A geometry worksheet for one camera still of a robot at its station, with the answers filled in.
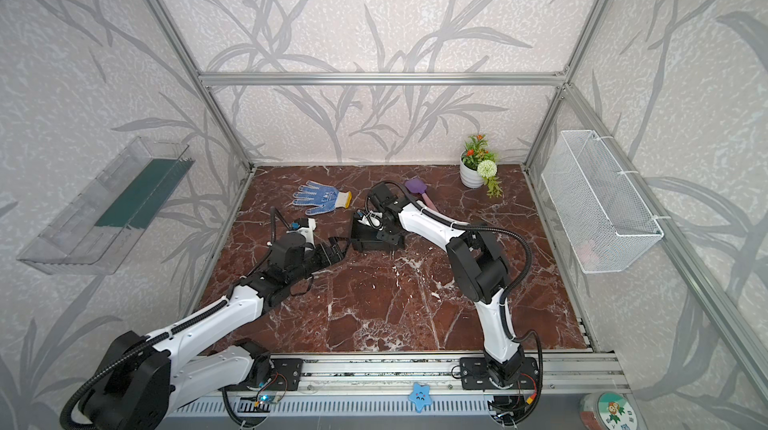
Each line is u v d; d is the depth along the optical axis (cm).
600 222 63
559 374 75
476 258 54
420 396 69
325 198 110
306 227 77
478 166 102
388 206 70
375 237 84
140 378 39
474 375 74
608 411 62
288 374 73
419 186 112
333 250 75
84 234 63
